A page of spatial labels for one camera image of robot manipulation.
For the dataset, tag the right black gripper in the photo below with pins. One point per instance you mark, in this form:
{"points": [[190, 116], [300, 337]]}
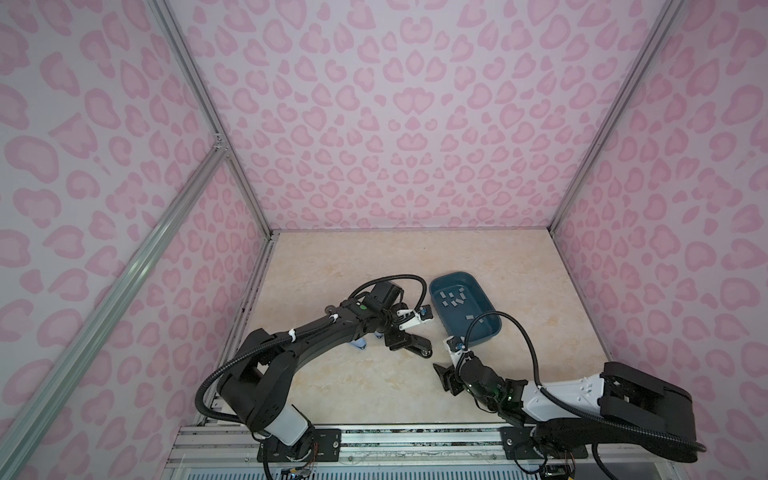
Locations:
{"points": [[449, 374]]}

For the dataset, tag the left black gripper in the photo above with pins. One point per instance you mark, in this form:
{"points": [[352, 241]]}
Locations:
{"points": [[401, 336]]}

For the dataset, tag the black stapler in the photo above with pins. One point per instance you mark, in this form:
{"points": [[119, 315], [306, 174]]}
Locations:
{"points": [[424, 349]]}

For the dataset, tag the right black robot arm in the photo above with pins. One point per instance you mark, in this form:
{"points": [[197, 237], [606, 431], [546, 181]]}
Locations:
{"points": [[620, 405]]}

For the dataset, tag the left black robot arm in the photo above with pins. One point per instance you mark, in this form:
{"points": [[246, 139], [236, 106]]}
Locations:
{"points": [[252, 388]]}

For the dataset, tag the teal plastic tray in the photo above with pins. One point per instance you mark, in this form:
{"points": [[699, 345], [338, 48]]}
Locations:
{"points": [[459, 285]]}

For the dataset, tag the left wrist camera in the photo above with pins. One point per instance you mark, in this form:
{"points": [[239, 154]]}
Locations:
{"points": [[409, 318]]}

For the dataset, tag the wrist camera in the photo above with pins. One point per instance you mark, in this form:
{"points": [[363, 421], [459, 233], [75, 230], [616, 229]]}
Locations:
{"points": [[409, 318], [455, 347]]}

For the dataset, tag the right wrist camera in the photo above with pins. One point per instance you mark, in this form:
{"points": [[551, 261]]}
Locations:
{"points": [[455, 347]]}

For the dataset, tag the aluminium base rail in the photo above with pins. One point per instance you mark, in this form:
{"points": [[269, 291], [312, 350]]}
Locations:
{"points": [[389, 451]]}

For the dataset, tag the aluminium frame strut left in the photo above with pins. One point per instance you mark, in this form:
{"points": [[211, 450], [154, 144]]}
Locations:
{"points": [[39, 413]]}

